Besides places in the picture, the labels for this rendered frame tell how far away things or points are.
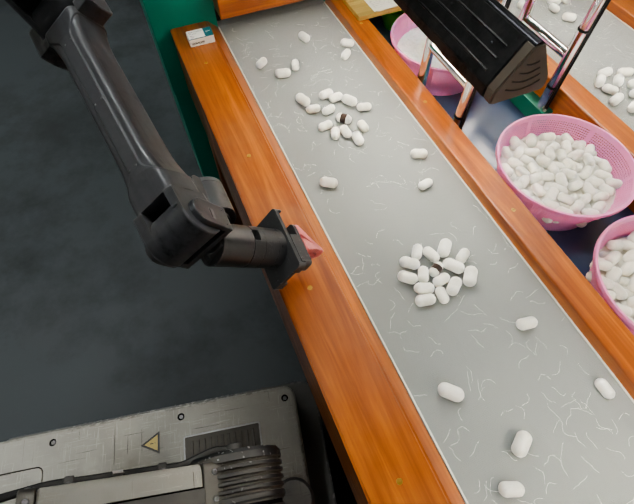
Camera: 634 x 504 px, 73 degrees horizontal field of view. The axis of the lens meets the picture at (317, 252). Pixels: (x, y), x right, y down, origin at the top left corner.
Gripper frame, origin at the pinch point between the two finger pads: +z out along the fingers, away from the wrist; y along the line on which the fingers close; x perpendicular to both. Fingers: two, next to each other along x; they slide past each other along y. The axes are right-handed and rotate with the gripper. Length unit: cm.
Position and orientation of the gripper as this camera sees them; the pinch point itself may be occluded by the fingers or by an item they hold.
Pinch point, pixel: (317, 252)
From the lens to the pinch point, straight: 67.7
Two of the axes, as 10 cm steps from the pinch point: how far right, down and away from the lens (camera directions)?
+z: 6.8, 0.5, 7.3
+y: -4.0, -8.1, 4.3
